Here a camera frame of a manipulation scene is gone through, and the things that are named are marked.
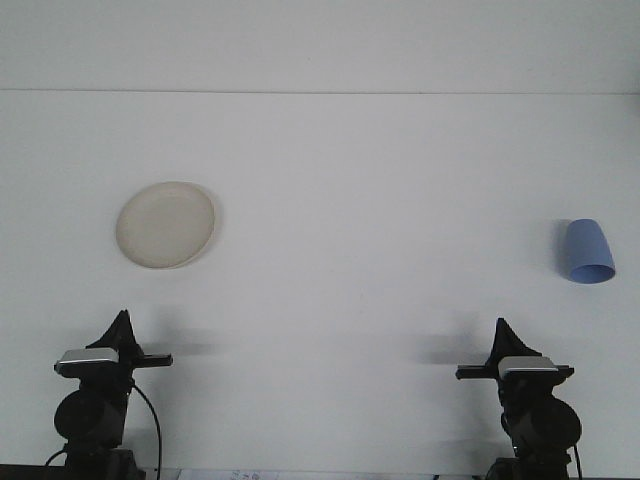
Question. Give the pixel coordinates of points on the pale blue cup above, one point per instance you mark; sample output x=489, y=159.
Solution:
x=587, y=247

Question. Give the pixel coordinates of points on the pale round plate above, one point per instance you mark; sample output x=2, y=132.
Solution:
x=165, y=225

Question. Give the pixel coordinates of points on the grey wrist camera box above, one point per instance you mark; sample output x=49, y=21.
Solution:
x=87, y=360
x=525, y=367

